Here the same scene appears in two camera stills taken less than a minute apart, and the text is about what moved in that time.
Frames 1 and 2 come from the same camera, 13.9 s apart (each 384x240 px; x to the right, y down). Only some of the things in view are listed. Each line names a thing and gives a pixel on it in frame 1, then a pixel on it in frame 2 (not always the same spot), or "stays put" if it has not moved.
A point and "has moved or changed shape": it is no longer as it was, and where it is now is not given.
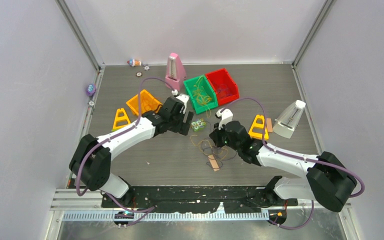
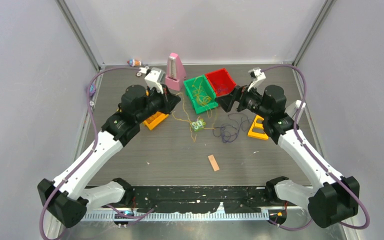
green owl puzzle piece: (198, 125) stays put
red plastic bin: (226, 90) stays put
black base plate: (200, 199) stays put
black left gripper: (182, 128) → (169, 100)
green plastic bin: (201, 94) stays put
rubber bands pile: (200, 92) stays put
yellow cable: (211, 146) has moved or changed shape
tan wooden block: (213, 163) stays put
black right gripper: (216, 135) → (240, 94)
